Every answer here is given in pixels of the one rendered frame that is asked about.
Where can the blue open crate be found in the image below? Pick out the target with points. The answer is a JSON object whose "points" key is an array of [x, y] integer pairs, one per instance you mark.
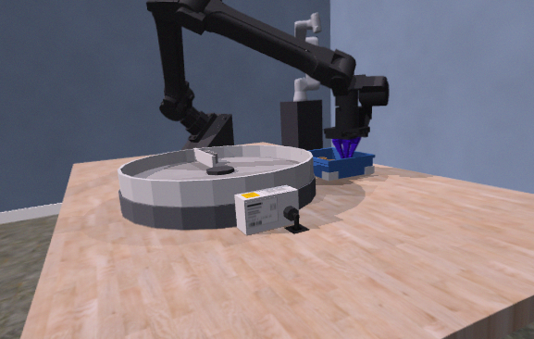
{"points": [[329, 170]]}

